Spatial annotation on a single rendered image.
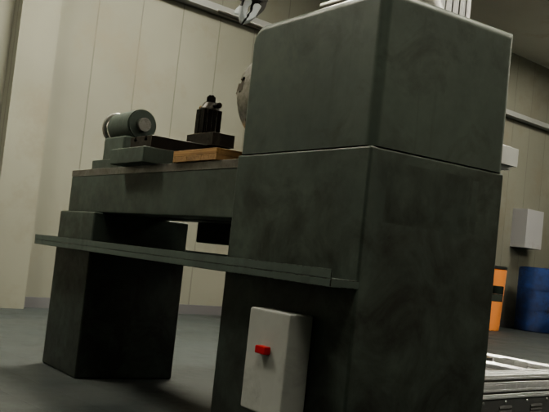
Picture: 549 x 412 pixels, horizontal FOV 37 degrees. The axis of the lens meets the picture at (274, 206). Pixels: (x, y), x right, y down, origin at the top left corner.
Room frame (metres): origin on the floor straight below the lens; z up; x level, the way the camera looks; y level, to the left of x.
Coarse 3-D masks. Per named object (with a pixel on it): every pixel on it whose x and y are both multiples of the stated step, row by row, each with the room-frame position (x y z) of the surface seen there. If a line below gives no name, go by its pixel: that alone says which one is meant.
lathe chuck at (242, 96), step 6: (246, 72) 2.58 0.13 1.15; (246, 78) 2.56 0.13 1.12; (246, 84) 2.54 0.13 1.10; (246, 90) 2.54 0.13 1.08; (240, 96) 2.56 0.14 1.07; (246, 96) 2.54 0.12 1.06; (240, 102) 2.57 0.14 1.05; (246, 102) 2.54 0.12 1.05; (240, 108) 2.57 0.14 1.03; (246, 108) 2.55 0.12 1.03; (240, 114) 2.58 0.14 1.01; (246, 114) 2.56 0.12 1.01
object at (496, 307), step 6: (498, 270) 9.31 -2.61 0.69; (504, 270) 9.37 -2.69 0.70; (498, 276) 9.31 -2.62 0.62; (504, 276) 9.37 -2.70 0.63; (498, 282) 9.32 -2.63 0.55; (504, 282) 9.39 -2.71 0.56; (504, 288) 9.42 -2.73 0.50; (492, 306) 9.32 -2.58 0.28; (498, 306) 9.35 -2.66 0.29; (492, 312) 9.32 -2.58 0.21; (498, 312) 9.37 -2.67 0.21; (492, 318) 9.33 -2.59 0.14; (498, 318) 9.38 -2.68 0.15; (492, 324) 9.33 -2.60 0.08; (498, 324) 9.40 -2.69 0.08; (492, 330) 9.35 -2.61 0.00
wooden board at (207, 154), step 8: (176, 152) 2.84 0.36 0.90; (184, 152) 2.79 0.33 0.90; (192, 152) 2.74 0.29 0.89; (200, 152) 2.70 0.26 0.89; (208, 152) 2.65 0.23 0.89; (216, 152) 2.61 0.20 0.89; (224, 152) 2.63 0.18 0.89; (232, 152) 2.64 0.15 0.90; (240, 152) 2.66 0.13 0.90; (176, 160) 2.83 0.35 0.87; (184, 160) 2.79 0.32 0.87; (192, 160) 2.74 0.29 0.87; (200, 160) 2.70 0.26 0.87; (208, 160) 2.67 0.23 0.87
